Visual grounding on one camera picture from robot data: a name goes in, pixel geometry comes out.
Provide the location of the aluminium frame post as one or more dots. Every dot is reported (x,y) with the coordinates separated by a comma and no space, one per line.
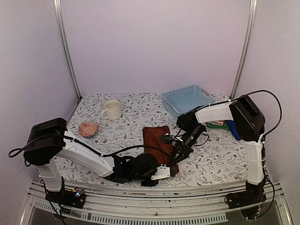
(65,47)
(245,48)

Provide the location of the orange patterned towel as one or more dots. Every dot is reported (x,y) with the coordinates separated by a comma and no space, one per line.
(217,123)

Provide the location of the right aluminium frame post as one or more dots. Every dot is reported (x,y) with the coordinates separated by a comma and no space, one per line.
(245,48)

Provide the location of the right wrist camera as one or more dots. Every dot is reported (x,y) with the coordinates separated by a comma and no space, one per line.
(168,138)

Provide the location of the front aluminium rail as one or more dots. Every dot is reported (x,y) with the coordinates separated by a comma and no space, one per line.
(112,205)

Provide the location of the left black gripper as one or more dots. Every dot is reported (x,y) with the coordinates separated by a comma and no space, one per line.
(152,184)

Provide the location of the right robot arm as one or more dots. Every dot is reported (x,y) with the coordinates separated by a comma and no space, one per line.
(246,123)

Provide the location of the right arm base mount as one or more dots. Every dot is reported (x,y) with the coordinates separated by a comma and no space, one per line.
(252,195)

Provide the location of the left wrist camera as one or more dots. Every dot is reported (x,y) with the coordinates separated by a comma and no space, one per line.
(161,173)

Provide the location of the blue towel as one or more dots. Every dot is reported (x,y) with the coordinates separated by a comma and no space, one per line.
(233,129)

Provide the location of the brown towel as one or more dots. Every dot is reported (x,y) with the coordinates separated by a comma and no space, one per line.
(160,152)

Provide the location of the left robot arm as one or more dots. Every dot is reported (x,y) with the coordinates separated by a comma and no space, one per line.
(51,138)

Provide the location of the floral table mat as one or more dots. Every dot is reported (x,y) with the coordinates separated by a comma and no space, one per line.
(217,158)

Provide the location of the light blue plastic basket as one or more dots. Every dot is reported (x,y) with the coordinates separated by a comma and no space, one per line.
(183,100)

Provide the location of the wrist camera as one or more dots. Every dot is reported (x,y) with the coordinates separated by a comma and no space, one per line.
(168,138)
(161,173)

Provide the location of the green towel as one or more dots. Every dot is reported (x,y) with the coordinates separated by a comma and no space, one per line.
(214,126)

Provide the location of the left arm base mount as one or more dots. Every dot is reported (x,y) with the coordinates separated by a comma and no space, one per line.
(74,198)

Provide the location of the left aluminium frame post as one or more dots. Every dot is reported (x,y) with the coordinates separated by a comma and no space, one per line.
(65,47)

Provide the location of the cream ceramic mug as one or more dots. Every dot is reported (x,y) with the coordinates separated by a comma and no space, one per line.
(112,110)

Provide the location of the red patterned small bowl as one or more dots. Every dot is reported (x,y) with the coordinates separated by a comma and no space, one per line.
(88,129)

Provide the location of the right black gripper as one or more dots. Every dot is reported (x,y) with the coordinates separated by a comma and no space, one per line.
(184,149)

